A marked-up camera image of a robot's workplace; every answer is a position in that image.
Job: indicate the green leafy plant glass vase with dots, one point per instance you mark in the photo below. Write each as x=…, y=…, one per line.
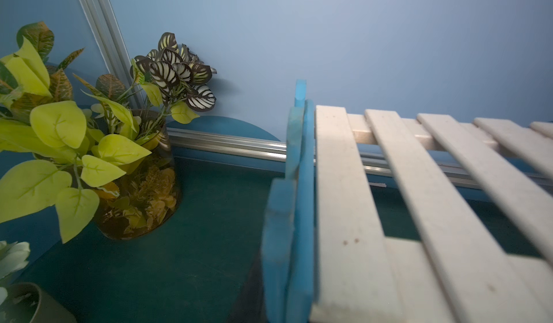
x=110, y=164

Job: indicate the blue white slatted shelf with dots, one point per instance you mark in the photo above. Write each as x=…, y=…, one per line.
x=385, y=219

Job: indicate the white flower small beige pot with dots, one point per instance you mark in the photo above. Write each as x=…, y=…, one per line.
x=26, y=302

